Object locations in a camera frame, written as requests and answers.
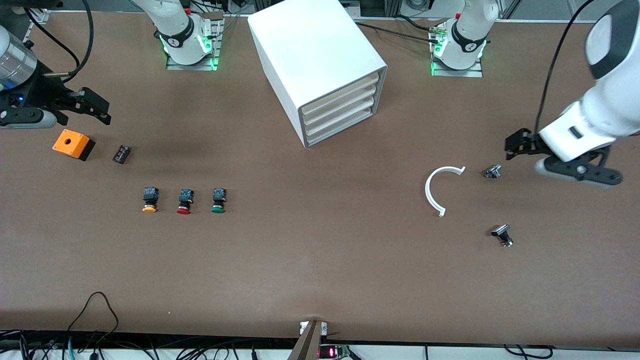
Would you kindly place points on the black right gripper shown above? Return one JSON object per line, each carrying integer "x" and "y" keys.
{"x": 44, "y": 91}

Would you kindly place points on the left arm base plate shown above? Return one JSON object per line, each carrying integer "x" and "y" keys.
{"x": 457, "y": 73}

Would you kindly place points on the aluminium frame corner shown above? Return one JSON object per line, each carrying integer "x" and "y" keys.
{"x": 37, "y": 15}

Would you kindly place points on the small black contact block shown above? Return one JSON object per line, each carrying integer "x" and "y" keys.
{"x": 121, "y": 154}

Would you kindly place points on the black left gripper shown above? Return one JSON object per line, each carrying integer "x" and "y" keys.
{"x": 528, "y": 143}

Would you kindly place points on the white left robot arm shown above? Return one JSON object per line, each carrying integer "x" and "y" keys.
{"x": 600, "y": 115}

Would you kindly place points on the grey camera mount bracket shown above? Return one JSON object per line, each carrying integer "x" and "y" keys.
{"x": 307, "y": 342}

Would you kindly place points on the orange button enclosure box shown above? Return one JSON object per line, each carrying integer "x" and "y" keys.
{"x": 70, "y": 142}

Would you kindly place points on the green push button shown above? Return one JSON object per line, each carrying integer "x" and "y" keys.
{"x": 218, "y": 200}

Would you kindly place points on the device with red display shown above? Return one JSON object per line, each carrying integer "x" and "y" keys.
{"x": 334, "y": 352}

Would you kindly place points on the white curved plastic arc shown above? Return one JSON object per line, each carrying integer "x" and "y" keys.
{"x": 427, "y": 191}

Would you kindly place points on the red push button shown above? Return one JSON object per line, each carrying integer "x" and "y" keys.
{"x": 185, "y": 200}

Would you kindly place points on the silver knob switch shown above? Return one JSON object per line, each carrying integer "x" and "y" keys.
{"x": 492, "y": 171}

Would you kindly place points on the yellow push button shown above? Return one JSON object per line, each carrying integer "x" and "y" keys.
{"x": 150, "y": 197}

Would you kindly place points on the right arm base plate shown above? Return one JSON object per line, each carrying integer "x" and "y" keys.
{"x": 190, "y": 66}

